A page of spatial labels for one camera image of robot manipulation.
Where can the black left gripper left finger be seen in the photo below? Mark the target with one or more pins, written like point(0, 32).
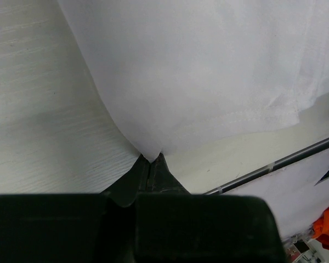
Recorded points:
point(75, 227)

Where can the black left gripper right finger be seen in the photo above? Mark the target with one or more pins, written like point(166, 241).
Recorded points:
point(172, 225)

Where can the white t shirt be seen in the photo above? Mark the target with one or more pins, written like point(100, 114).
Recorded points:
point(175, 75)

